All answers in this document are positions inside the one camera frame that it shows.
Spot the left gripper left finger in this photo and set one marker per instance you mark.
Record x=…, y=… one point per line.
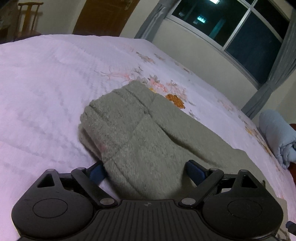
x=88, y=180

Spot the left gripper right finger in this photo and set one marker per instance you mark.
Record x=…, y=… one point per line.
x=205, y=180

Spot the grey fleece pants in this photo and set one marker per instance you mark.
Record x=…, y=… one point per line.
x=144, y=141

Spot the rolled light blue blanket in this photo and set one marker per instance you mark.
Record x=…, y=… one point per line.
x=280, y=136

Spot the red pillow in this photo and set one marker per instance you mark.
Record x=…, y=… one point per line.
x=293, y=126

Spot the pink floral bed sheet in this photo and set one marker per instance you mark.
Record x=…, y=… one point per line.
x=47, y=81

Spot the grey curtain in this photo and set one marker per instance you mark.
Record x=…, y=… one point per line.
x=154, y=20
x=283, y=67

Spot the grey curtain left side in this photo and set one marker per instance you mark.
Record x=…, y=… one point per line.
x=154, y=20

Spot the brown wooden door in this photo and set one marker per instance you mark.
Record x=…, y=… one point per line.
x=104, y=18

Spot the wooden chair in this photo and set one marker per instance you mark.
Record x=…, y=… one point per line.
x=18, y=20

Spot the dark window with frame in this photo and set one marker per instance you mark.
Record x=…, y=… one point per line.
x=248, y=33

